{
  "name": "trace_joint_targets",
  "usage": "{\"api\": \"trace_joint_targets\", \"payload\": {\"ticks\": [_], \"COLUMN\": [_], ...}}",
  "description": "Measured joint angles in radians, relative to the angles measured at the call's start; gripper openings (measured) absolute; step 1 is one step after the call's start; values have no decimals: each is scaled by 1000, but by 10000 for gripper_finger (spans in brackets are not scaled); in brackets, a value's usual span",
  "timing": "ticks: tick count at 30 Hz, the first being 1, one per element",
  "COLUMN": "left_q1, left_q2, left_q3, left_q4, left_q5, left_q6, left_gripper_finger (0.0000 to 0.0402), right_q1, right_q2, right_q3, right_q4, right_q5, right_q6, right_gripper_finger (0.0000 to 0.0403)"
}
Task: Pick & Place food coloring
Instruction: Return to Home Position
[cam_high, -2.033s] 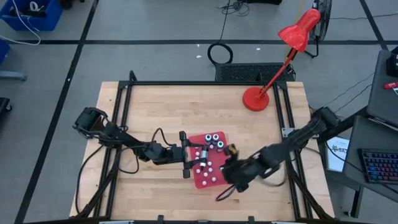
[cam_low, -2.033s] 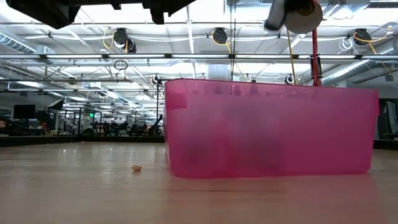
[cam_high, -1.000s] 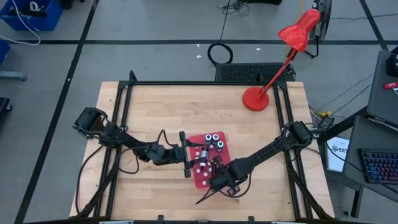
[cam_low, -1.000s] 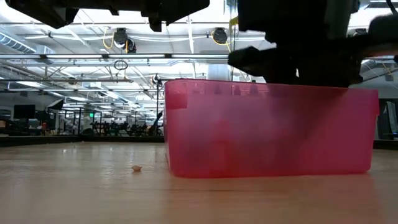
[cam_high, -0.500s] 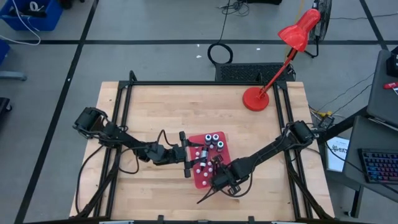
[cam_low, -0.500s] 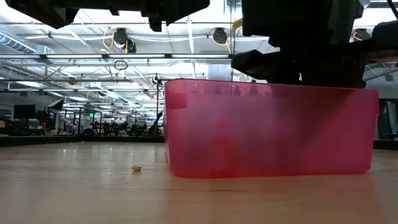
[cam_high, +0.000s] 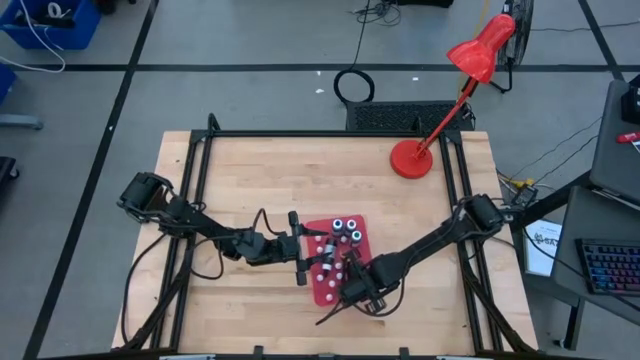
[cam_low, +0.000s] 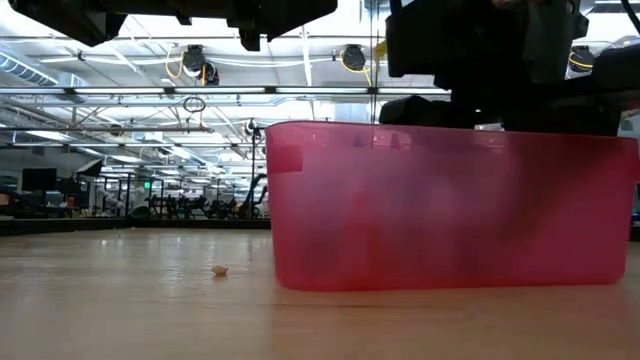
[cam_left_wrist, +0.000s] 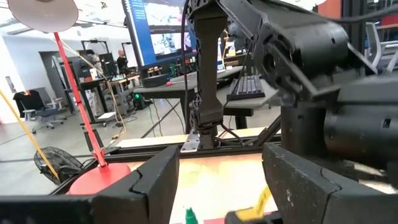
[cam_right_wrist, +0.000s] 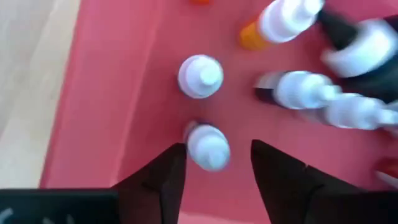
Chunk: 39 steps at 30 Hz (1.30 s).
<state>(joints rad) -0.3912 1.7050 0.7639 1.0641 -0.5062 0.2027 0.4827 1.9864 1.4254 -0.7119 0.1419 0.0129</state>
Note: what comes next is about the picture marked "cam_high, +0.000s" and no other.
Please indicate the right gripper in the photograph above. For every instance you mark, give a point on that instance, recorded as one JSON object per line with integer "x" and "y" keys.
{"x": 357, "y": 290}

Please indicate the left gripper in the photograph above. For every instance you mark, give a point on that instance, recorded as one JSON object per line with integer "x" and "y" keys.
{"x": 282, "y": 249}

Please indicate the large blue-tipped colouring bottle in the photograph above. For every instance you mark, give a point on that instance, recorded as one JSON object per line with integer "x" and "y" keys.
{"x": 338, "y": 226}

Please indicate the large dark-tipped colouring bottle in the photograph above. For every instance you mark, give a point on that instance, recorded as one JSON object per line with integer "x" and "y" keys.
{"x": 351, "y": 225}

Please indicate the large green colouring bottle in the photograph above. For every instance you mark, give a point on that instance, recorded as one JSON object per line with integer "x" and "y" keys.
{"x": 356, "y": 236}

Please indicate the pink translucent plastic bin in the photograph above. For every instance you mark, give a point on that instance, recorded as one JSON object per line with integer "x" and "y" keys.
{"x": 320, "y": 290}

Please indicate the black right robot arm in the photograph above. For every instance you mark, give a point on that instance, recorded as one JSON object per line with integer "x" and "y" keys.
{"x": 430, "y": 240}

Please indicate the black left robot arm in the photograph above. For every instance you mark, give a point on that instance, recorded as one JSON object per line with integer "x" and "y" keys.
{"x": 200, "y": 225}

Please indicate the red desk lamp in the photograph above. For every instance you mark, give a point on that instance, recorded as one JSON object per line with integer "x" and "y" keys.
{"x": 411, "y": 159}

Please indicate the black perforated floor mat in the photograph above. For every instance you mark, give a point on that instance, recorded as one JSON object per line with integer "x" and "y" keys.
{"x": 400, "y": 116}

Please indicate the white printed paper sheet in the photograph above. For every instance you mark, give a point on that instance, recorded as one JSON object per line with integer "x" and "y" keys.
{"x": 542, "y": 255}

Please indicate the yellow power plug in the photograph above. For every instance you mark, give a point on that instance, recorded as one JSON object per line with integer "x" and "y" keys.
{"x": 520, "y": 183}

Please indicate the black backlit keyboard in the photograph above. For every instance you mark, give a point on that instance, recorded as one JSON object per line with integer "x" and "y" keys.
{"x": 607, "y": 265}

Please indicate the dark grey side desk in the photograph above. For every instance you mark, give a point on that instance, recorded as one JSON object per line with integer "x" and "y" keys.
{"x": 615, "y": 160}

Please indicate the black floor fan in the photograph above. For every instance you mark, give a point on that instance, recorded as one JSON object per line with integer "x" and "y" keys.
{"x": 524, "y": 35}

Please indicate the red marker pen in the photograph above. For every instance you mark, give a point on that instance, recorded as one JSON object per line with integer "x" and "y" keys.
{"x": 629, "y": 137}

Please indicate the blue plastic floor bin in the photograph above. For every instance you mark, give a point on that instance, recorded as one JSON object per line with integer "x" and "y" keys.
{"x": 5, "y": 82}
{"x": 75, "y": 35}

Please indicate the grey metal table foot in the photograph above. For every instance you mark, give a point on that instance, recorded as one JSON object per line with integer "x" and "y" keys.
{"x": 20, "y": 121}

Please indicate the black equipment box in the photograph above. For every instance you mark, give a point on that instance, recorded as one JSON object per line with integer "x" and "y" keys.
{"x": 632, "y": 100}

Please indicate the black aluminium table frame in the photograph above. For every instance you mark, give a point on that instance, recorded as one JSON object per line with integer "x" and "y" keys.
{"x": 325, "y": 133}

